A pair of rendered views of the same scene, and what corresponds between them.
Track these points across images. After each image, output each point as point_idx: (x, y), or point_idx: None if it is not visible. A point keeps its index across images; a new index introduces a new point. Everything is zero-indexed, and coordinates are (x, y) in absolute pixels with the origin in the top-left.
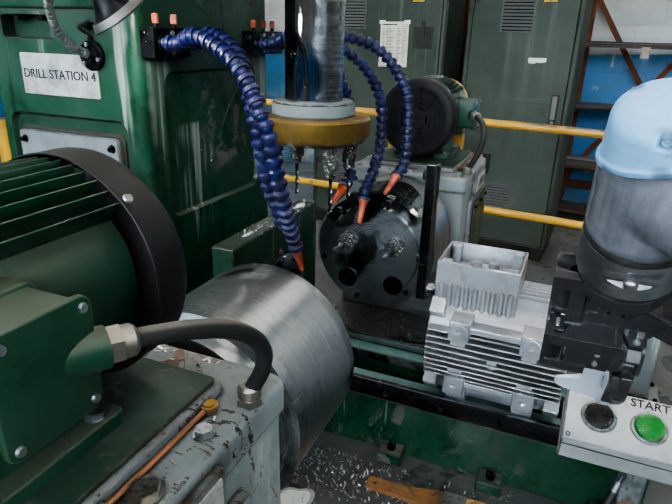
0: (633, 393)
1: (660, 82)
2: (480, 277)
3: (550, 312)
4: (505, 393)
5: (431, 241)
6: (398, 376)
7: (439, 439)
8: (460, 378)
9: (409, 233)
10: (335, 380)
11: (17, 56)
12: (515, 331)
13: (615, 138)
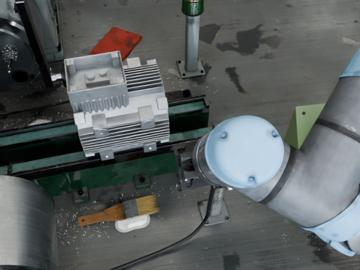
0: (190, 70)
1: (236, 130)
2: (100, 92)
3: (181, 177)
4: (139, 145)
5: (42, 51)
6: (60, 144)
7: (106, 175)
8: (110, 150)
9: (16, 39)
10: (51, 222)
11: None
12: (133, 113)
13: (222, 174)
